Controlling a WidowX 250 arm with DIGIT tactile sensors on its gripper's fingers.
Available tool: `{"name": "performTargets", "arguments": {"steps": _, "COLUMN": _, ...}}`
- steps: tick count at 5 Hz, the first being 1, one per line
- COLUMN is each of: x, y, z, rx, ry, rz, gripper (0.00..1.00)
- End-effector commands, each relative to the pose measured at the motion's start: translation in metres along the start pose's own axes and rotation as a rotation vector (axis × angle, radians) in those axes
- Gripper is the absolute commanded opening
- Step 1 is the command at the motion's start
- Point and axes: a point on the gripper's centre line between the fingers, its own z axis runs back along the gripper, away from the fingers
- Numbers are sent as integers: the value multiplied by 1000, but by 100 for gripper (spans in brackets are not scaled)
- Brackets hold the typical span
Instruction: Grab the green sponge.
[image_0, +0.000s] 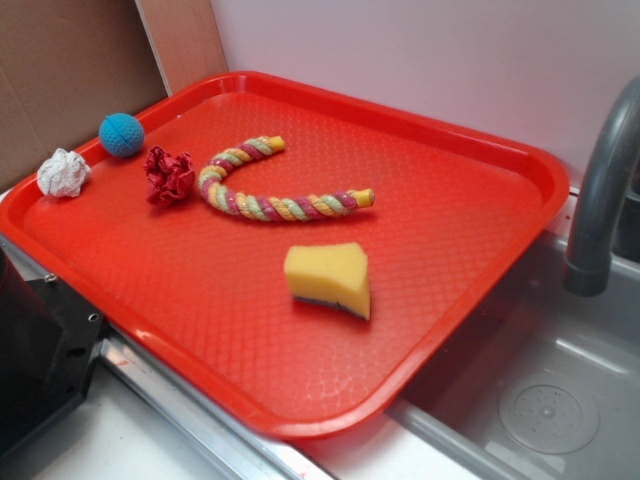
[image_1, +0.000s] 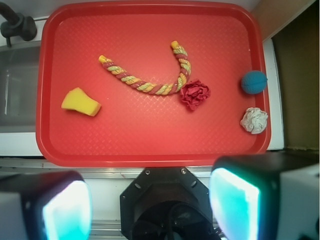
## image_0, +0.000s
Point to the grey faucet spout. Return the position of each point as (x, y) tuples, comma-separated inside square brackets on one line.
[(606, 218)]

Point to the blue textured ball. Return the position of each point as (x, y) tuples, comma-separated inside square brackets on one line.
[(121, 135)]

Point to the multicolour twisted rope toy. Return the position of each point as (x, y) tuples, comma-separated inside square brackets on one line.
[(270, 209)]

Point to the red crumpled scrunchie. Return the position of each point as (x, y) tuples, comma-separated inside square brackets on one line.
[(170, 178)]

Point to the white crumpled paper ball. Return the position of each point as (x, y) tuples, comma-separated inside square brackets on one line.
[(63, 174)]

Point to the yellow sponge with dark base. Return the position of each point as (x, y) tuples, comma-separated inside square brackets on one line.
[(335, 275)]

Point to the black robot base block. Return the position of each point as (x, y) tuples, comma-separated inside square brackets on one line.
[(50, 339)]

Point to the brown cardboard panel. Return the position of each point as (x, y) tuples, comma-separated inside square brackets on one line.
[(65, 65)]

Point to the red plastic tray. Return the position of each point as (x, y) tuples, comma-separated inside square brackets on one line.
[(205, 292)]

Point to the grey plastic sink basin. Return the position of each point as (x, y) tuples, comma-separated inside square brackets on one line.
[(536, 383)]

